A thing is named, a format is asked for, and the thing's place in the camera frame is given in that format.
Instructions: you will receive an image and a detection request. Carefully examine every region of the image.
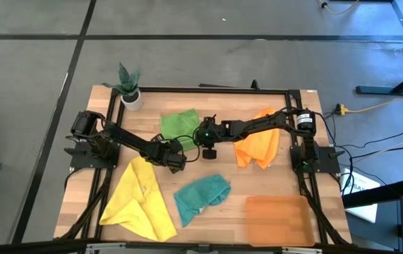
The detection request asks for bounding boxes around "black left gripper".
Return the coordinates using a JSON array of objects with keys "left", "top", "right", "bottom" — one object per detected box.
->
[{"left": 148, "top": 133, "right": 188, "bottom": 174}]

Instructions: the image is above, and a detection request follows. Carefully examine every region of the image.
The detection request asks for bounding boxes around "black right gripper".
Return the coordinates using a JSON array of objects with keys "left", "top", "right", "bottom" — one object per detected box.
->
[{"left": 193, "top": 114, "right": 230, "bottom": 160}]

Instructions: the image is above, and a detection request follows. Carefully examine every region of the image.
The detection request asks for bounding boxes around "green microfiber towel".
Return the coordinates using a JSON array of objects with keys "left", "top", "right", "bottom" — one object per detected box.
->
[{"left": 160, "top": 108, "right": 202, "bottom": 152}]

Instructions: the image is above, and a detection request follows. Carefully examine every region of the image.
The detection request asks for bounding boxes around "teal microfiber towel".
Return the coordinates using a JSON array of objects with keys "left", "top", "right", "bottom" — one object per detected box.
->
[{"left": 174, "top": 174, "right": 232, "bottom": 228}]

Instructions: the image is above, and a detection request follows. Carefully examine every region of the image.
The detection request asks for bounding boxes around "orange microfiber towel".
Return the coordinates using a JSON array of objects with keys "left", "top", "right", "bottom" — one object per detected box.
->
[{"left": 233, "top": 107, "right": 281, "bottom": 170}]

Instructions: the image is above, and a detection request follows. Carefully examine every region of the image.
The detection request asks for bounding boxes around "yellow microfiber towel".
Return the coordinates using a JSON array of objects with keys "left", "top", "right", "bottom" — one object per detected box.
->
[{"left": 98, "top": 156, "right": 178, "bottom": 243}]

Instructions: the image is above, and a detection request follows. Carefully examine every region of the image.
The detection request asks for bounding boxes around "orange plastic basket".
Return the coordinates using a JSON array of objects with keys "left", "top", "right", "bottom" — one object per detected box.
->
[{"left": 246, "top": 195, "right": 315, "bottom": 247}]

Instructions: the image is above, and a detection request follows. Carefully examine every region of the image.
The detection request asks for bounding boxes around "potted plant in grey pot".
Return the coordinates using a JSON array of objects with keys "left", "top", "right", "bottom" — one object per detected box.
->
[{"left": 101, "top": 62, "right": 144, "bottom": 111}]

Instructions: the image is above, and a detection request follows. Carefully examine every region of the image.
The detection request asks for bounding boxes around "silver aluminium bar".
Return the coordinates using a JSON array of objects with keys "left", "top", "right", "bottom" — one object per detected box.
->
[{"left": 84, "top": 242, "right": 324, "bottom": 254}]

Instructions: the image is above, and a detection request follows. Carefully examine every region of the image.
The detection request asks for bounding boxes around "black horizontal bar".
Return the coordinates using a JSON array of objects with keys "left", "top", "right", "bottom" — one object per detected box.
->
[{"left": 0, "top": 239, "right": 403, "bottom": 254}]

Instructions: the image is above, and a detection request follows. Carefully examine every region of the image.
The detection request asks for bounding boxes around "white printed box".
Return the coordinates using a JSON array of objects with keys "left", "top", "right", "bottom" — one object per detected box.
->
[{"left": 340, "top": 168, "right": 381, "bottom": 224}]

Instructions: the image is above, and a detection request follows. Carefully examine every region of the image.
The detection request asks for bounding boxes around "black desk base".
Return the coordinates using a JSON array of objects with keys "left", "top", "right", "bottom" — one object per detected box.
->
[{"left": 355, "top": 65, "right": 403, "bottom": 96}]

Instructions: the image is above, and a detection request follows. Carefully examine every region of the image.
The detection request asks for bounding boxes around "black beam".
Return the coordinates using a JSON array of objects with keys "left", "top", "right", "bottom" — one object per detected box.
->
[{"left": 342, "top": 178, "right": 403, "bottom": 209}]

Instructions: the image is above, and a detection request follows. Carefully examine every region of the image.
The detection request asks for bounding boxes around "black left wrist camera cable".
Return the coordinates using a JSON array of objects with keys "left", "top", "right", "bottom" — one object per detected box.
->
[{"left": 172, "top": 135, "right": 202, "bottom": 164}]

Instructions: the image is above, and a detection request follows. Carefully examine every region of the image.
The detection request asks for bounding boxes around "black metal table frame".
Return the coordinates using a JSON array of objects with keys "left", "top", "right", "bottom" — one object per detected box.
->
[{"left": 58, "top": 86, "right": 352, "bottom": 248}]

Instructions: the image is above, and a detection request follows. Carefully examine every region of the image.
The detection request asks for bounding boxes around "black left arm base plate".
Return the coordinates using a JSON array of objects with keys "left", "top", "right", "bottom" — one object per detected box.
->
[{"left": 69, "top": 146, "right": 121, "bottom": 169}]

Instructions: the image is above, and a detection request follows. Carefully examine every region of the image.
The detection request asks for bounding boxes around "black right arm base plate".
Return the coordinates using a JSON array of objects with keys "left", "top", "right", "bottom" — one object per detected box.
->
[{"left": 290, "top": 145, "right": 342, "bottom": 174}]

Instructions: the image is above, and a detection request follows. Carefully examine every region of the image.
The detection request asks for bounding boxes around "yellow cable with black plug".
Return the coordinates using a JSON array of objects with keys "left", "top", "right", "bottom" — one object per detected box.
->
[{"left": 318, "top": 0, "right": 361, "bottom": 16}]

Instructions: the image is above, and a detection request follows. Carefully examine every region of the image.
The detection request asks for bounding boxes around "yellow extension cable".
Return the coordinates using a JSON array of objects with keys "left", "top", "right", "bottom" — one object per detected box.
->
[{"left": 335, "top": 87, "right": 403, "bottom": 116}]

